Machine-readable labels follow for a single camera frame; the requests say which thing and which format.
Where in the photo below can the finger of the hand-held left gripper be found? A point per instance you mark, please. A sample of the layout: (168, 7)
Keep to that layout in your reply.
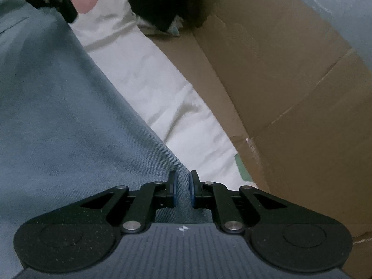
(62, 5)

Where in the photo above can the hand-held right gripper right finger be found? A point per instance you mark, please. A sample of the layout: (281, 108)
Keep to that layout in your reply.
(191, 187)

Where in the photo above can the small black object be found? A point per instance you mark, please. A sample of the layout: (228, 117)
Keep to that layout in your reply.
(162, 8)

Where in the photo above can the cream bear printed bedsheet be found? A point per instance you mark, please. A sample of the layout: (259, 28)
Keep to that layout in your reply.
(145, 78)

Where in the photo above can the blue denim pants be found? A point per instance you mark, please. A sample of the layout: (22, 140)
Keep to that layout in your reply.
(58, 107)

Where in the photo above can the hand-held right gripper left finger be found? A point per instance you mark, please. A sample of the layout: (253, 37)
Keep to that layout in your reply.
(173, 187)

